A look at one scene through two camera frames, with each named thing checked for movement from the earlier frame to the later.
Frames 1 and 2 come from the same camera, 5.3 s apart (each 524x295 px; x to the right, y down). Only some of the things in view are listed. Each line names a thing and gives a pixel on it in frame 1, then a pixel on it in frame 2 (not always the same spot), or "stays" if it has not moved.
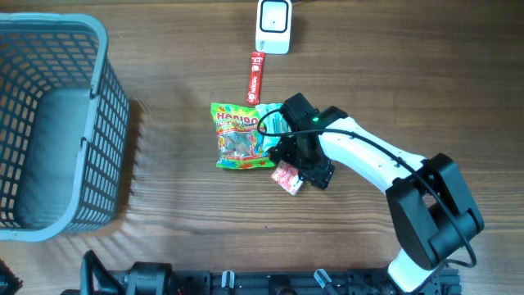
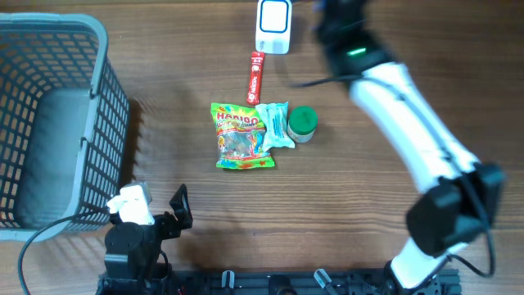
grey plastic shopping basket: [64, 125] stays
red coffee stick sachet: [256, 69] stays
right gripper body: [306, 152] to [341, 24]
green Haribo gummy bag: [240, 144] stays
